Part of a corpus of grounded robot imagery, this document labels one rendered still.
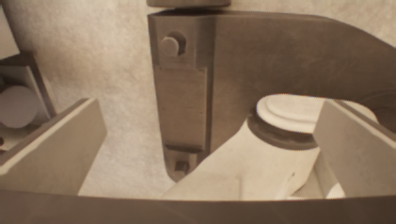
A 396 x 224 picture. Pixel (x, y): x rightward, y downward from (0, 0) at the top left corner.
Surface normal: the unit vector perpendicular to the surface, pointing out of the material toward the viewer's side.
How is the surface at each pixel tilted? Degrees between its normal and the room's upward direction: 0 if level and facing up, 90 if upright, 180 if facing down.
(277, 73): 0
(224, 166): 90
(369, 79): 0
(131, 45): 0
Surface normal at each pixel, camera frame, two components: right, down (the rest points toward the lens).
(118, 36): -0.21, 0.51
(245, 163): 0.00, -0.85
